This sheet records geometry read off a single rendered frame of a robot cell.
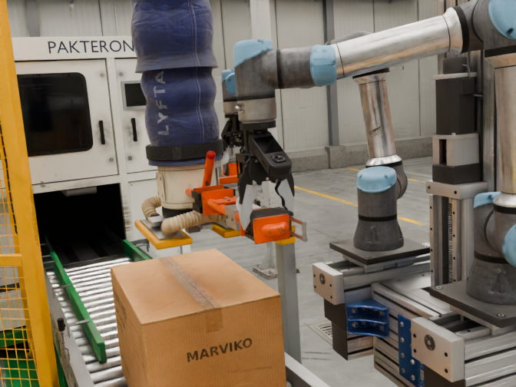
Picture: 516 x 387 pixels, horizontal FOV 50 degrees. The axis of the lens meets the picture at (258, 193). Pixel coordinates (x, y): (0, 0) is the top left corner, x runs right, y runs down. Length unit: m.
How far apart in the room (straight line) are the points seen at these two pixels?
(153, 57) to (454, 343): 1.02
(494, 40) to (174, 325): 1.02
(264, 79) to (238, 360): 0.86
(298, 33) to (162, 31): 9.89
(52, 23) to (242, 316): 9.08
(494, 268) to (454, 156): 0.33
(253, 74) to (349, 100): 10.80
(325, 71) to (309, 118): 10.34
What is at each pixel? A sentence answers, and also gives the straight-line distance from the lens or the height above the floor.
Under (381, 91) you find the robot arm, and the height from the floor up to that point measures 1.50.
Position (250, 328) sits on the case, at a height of 0.87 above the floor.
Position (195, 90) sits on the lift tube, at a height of 1.54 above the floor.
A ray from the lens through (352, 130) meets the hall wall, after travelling 11.87.
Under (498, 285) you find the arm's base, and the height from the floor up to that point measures 1.08.
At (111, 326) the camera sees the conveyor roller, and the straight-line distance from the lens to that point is 2.64.
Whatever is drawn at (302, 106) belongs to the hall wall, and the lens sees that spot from 11.32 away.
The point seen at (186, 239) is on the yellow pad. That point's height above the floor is 1.14.
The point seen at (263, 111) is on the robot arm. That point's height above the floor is 1.48.
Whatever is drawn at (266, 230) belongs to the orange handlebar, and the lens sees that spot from 1.04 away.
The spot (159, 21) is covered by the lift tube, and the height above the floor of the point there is 1.72.
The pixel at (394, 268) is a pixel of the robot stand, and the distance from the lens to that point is 1.71.
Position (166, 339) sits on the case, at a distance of 1.53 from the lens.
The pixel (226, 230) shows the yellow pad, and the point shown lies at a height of 1.15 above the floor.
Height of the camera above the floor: 1.50
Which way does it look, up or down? 10 degrees down
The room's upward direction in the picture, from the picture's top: 4 degrees counter-clockwise
